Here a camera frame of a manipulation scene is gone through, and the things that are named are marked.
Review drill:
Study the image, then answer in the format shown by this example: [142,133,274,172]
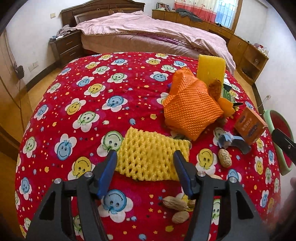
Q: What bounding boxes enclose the yellow foam net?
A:
[115,127,191,181]
[197,54,226,85]

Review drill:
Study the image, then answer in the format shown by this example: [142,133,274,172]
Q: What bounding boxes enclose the orange cardboard box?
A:
[234,107,267,145]

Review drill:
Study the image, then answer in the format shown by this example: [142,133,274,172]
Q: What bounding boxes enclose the orange foam net bag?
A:
[163,67,223,141]

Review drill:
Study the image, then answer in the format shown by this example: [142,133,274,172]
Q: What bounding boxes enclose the orange wrapper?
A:
[208,79,235,118]

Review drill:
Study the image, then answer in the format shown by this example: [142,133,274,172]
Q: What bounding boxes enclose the green mosquito coil box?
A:
[221,78,243,107]

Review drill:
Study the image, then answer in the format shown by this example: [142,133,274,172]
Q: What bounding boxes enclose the red bin with green rim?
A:
[263,110,295,176]

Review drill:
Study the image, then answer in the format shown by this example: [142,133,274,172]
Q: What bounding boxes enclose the peanut shell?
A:
[162,196,196,211]
[171,211,190,224]
[218,149,232,168]

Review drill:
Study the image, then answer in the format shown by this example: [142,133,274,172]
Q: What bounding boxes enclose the red smiley flower quilt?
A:
[15,52,280,240]

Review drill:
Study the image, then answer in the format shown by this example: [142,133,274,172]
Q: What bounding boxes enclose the wooden cabinet desk unit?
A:
[152,9,268,85]

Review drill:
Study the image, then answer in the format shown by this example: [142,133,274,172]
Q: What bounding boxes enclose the wooden wardrobe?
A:
[1,30,32,160]

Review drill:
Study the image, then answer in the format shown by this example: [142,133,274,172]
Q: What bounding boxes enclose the brown mattress bed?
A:
[81,34,200,59]

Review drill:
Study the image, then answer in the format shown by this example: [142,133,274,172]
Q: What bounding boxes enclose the dark wooden nightstand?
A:
[49,31,83,68]

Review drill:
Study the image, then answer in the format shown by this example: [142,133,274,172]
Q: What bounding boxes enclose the clothes on nightstand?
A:
[49,25,76,42]

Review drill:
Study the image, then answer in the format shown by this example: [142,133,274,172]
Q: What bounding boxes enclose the pink bed cover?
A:
[76,11,236,73]

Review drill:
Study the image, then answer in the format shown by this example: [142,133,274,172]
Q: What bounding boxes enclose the window with bars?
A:
[215,0,239,29]

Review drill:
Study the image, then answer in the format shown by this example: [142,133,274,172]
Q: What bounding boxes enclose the dark wooden headboard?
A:
[60,0,145,27]

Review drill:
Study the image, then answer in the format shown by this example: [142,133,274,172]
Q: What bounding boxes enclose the floral cream red curtain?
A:
[174,0,219,23]

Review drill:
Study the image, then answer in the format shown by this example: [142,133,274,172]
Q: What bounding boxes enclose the dark clothes on cabinet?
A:
[176,8,203,22]

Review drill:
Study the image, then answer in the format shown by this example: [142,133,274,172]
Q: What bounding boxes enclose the cable on floor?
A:
[255,94,272,114]

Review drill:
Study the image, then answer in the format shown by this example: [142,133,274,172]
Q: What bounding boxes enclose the black wall charger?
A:
[15,65,25,80]

